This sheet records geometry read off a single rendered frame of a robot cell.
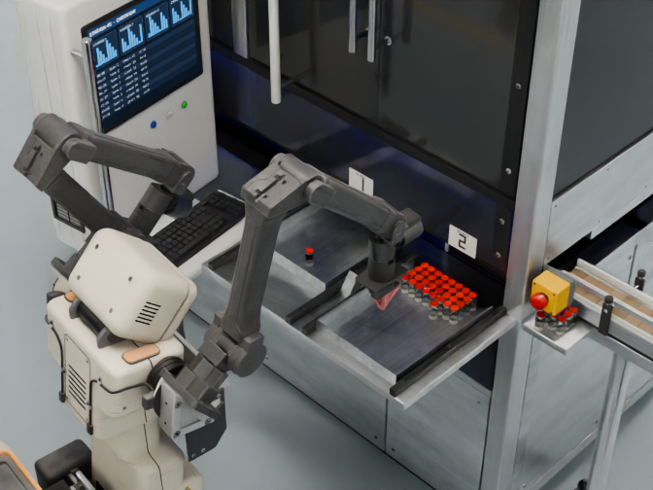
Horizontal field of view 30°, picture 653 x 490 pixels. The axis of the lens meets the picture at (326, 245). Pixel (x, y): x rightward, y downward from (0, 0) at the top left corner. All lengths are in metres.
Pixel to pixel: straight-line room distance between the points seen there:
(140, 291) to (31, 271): 2.29
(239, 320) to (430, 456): 1.38
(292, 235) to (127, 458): 0.86
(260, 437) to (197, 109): 1.10
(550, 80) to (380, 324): 0.75
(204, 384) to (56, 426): 1.71
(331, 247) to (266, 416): 0.94
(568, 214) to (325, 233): 0.67
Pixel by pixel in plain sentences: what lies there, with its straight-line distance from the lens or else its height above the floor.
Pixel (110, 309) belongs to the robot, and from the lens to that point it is 2.35.
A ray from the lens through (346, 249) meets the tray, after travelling 3.15.
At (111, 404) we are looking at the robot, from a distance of 2.39.
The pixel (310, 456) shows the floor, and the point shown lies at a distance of 3.81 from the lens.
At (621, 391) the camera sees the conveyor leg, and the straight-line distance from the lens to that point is 3.12.
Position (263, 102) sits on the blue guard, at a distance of 3.32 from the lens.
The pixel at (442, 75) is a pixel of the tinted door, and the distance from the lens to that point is 2.80.
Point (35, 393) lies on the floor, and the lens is 4.11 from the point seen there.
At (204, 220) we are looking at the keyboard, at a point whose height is 0.83.
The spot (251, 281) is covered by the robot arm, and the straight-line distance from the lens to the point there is 2.21.
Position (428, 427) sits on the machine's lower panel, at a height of 0.32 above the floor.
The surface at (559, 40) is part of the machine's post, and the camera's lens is 2.53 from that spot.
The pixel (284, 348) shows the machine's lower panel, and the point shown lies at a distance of 3.82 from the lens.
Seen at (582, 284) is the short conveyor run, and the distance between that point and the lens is 2.98.
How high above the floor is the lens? 2.85
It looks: 39 degrees down
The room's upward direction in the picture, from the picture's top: straight up
